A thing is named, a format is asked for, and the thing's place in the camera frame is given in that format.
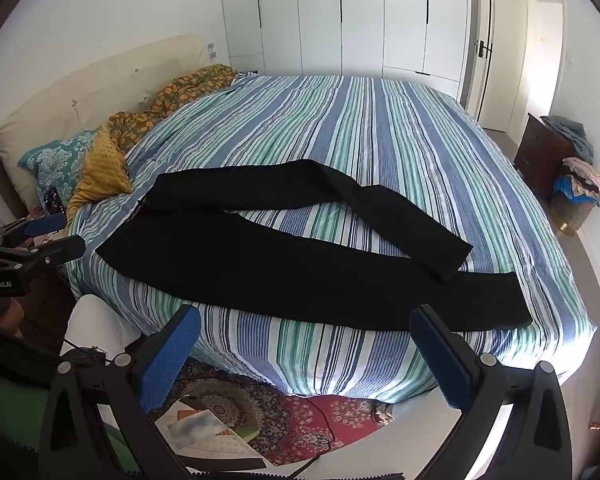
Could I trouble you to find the white wardrobe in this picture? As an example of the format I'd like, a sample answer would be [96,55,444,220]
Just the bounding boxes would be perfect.
[219,0,473,106]

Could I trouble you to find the teal patterned pillow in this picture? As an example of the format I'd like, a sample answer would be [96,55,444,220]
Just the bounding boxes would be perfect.
[17,130,101,208]

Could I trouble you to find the orange floral blanket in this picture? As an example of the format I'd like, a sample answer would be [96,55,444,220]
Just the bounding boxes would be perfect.
[107,64,238,153]

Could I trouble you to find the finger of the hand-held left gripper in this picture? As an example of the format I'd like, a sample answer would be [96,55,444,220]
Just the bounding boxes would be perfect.
[0,234,87,275]
[0,213,67,250]

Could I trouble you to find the beige padded headboard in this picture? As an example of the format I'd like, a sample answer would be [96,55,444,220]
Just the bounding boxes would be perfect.
[0,35,212,211]

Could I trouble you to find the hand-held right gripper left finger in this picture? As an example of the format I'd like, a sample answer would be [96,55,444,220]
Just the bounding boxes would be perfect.
[39,304,202,480]

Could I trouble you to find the pile of papers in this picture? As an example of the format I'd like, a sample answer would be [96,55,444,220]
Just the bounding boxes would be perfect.
[152,395,268,467]

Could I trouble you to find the yellow orange patterned blanket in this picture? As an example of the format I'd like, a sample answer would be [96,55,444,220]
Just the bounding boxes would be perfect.
[66,127,133,221]

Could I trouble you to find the black cable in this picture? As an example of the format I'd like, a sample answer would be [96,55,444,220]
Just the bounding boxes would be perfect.
[280,395,342,477]

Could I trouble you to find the person's left forearm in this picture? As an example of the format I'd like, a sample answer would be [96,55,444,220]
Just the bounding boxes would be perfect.
[0,319,63,388]

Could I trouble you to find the wooden nightstand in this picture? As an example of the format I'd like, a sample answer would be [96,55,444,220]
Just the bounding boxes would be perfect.
[10,260,81,356]

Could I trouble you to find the striped bed duvet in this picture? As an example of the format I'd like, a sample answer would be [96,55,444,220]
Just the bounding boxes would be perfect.
[62,74,598,405]

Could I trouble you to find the gold basket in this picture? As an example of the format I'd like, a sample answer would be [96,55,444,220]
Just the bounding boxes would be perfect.
[550,192,593,238]

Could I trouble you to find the person's left hand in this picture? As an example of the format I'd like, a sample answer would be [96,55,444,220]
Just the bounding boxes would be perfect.
[0,299,27,339]

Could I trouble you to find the red patterned rug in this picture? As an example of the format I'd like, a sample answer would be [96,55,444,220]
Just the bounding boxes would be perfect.
[150,357,396,468]

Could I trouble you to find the dark wooden dresser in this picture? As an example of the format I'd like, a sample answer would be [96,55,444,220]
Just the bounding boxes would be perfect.
[512,112,588,201]

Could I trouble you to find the pile of clothes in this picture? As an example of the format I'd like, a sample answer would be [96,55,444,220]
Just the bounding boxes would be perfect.
[540,115,600,208]

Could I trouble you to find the green cloth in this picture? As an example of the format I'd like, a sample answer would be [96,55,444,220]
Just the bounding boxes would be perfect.
[0,369,48,453]

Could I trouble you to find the white cloth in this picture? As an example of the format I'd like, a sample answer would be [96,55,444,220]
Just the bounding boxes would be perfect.
[64,292,147,358]

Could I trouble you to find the white door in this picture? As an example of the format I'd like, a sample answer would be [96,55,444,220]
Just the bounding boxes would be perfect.
[474,0,497,118]

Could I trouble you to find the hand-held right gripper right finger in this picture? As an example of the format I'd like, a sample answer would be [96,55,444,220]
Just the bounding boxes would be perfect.
[409,304,574,480]

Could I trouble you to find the black pants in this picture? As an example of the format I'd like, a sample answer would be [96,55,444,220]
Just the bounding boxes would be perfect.
[95,159,533,333]

